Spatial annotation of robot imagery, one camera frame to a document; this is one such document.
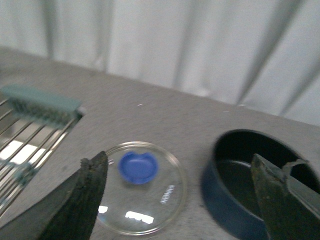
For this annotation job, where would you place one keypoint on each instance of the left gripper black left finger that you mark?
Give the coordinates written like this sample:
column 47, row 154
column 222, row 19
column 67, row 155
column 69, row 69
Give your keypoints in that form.
column 69, row 212

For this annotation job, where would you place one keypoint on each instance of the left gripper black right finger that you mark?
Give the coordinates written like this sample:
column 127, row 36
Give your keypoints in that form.
column 288, row 198

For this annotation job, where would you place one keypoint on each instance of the glass lid blue knob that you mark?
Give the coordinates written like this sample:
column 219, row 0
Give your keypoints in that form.
column 146, row 188

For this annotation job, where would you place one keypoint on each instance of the dark blue pot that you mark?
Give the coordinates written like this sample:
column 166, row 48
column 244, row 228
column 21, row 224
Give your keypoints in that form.
column 227, row 185

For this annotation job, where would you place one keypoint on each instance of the green metal dish rack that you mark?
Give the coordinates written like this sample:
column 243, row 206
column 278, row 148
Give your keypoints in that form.
column 32, row 125

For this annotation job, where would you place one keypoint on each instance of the white curtain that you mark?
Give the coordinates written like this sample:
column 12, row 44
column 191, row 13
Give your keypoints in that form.
column 260, row 54

